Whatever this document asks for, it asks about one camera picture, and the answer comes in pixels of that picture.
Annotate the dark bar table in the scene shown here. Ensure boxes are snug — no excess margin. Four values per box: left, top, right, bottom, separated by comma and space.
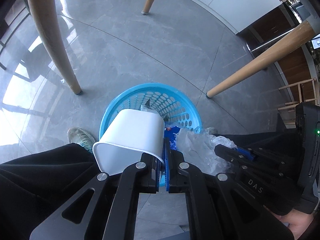
237, 3, 310, 76

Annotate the blue plastic waste basket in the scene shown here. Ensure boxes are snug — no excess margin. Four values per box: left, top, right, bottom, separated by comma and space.
99, 83, 202, 139

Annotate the clear plastic bag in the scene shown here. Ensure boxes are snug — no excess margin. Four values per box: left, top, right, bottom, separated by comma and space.
176, 127, 237, 176

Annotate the white plastic tub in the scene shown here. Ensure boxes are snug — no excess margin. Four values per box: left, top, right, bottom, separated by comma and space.
93, 109, 164, 176

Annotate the blue tissue pack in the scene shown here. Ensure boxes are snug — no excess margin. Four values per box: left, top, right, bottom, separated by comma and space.
164, 126, 180, 150

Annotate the person's right hand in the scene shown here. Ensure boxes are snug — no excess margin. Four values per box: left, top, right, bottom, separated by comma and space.
272, 209, 319, 239

